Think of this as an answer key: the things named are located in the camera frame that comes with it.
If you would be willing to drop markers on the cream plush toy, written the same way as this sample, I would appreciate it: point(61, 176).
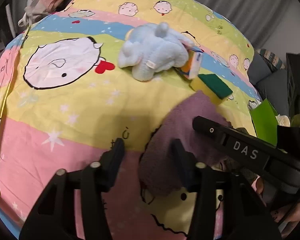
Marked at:
point(283, 120)

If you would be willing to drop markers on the grey quilted sofa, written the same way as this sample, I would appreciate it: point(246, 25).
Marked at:
point(270, 82)

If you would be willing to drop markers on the light blue plush elephant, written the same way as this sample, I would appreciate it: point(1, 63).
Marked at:
point(153, 48)

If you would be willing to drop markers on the green storage bag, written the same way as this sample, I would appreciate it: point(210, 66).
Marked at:
point(263, 115)

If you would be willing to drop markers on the striped cushion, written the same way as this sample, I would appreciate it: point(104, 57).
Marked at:
point(272, 60)

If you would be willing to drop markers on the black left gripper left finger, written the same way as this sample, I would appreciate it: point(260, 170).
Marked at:
point(53, 214)

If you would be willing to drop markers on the person's right hand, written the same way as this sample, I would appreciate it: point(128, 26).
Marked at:
point(293, 217)

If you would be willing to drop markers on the blue orange sponge pack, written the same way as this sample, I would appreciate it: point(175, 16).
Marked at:
point(190, 69)

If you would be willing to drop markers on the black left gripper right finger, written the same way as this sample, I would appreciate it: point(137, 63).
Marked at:
point(244, 214)

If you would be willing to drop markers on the grey curtain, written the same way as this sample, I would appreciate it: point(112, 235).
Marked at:
point(256, 19)

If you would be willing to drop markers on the colourful cartoon bed sheet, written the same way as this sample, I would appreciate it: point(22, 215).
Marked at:
point(64, 101)

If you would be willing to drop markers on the yellow green scrub sponge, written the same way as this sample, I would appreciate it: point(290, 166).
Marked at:
point(212, 86)

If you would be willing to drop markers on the beige tote bag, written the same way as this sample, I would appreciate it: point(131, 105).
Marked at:
point(34, 12)

